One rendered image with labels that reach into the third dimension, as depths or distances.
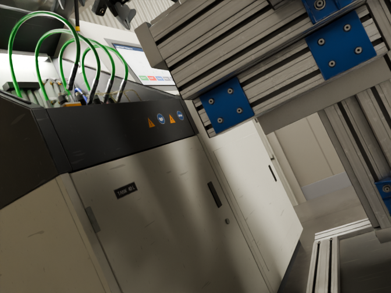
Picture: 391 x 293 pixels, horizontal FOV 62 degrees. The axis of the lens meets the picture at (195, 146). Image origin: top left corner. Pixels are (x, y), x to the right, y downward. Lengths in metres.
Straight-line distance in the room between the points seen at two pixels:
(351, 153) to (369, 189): 0.09
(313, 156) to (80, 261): 2.33
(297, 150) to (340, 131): 2.03
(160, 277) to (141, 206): 0.19
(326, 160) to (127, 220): 2.22
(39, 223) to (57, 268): 0.11
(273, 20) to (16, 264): 0.84
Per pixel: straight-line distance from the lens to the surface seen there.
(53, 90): 1.66
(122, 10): 1.21
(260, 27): 0.62
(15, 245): 0.98
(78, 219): 0.77
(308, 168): 2.89
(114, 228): 0.82
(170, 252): 0.95
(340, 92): 0.73
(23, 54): 1.65
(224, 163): 1.40
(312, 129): 2.84
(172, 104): 1.25
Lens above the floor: 0.69
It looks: 2 degrees up
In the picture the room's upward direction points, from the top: 25 degrees counter-clockwise
